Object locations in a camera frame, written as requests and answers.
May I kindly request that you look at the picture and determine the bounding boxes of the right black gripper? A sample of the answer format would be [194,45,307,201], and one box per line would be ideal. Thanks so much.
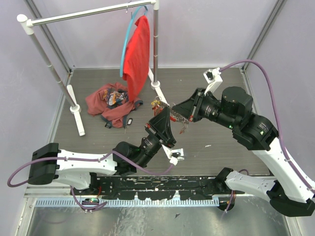
[172,87,238,130]

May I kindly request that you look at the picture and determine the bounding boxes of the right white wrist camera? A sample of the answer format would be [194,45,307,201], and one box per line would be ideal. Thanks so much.
[203,67,222,94]

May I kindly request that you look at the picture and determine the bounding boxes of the blue clothes hanger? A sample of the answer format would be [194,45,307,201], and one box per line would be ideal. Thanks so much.
[119,5,148,78]

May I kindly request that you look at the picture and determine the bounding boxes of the purple cable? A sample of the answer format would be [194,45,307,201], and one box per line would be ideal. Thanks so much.
[220,59,315,192]
[6,150,174,188]

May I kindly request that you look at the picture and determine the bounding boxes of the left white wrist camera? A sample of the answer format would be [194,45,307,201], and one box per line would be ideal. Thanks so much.
[162,145,185,166]

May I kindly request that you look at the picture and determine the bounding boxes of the small electronics board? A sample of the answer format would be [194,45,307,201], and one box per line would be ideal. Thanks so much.
[82,198,99,206]

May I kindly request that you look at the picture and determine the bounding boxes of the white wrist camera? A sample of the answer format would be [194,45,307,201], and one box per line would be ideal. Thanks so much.
[203,67,222,94]
[162,145,185,166]

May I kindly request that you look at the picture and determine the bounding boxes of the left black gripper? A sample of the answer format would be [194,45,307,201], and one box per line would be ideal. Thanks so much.
[135,107,177,170]

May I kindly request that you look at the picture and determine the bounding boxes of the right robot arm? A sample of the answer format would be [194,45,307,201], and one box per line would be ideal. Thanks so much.
[172,87,315,217]

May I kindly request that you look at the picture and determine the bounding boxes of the grey cable duct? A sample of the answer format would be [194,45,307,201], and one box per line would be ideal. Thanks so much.
[34,197,220,207]

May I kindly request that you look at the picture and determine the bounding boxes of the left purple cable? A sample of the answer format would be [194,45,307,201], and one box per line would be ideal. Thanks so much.
[6,150,174,188]

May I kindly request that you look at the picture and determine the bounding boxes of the white clothes rack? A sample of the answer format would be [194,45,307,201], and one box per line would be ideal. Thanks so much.
[16,0,170,137]

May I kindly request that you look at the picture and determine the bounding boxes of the dark red printed shirt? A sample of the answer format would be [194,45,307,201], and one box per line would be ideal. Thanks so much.
[85,82,143,128]

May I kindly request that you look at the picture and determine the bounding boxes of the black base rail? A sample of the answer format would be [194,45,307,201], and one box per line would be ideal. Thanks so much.
[74,176,232,201]

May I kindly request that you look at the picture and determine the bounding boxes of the bright red shirt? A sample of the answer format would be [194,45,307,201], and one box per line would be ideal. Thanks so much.
[123,15,150,101]

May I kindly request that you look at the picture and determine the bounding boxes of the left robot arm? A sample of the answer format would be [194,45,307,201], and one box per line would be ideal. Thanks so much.
[28,107,178,195]

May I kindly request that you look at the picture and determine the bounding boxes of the black key tag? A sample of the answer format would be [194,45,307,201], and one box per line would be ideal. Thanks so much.
[125,118,133,128]

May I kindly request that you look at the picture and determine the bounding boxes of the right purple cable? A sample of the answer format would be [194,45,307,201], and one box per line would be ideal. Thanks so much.
[220,59,315,192]

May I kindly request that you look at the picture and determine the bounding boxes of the red handled keyring with keys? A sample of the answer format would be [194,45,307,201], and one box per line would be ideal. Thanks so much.
[151,96,189,134]

